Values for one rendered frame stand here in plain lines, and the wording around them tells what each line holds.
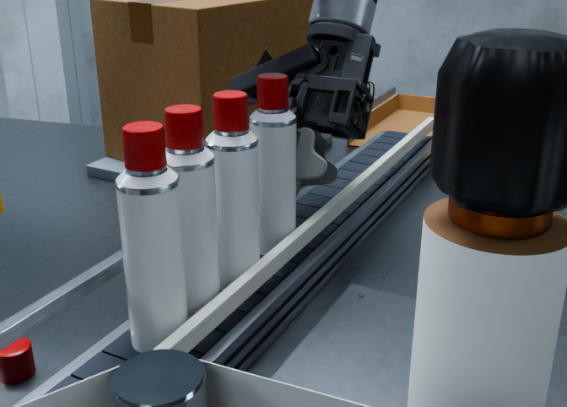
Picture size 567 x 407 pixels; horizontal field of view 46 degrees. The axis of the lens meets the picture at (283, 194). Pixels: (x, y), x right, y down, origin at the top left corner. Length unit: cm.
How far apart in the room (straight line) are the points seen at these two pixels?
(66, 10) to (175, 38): 199
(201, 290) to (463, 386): 29
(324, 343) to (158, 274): 17
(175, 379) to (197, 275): 35
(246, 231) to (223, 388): 38
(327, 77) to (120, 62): 46
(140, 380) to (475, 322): 21
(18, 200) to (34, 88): 198
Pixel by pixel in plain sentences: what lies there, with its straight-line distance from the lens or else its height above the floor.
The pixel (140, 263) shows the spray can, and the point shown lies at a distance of 56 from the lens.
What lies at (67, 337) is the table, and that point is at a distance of 76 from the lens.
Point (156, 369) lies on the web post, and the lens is 28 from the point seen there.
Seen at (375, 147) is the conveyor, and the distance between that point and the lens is 115.
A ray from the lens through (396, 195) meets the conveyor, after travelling 102.
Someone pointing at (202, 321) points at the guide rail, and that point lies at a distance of 60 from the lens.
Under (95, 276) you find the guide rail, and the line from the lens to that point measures 59.
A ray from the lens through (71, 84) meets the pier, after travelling 303.
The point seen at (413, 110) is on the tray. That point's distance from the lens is 157.
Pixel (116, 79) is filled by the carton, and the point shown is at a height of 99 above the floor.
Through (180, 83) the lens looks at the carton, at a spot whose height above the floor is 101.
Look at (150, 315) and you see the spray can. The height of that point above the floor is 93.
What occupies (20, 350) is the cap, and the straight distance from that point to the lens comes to 69.
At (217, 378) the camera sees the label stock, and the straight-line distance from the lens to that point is 29.
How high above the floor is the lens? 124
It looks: 22 degrees down
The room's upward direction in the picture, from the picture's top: straight up
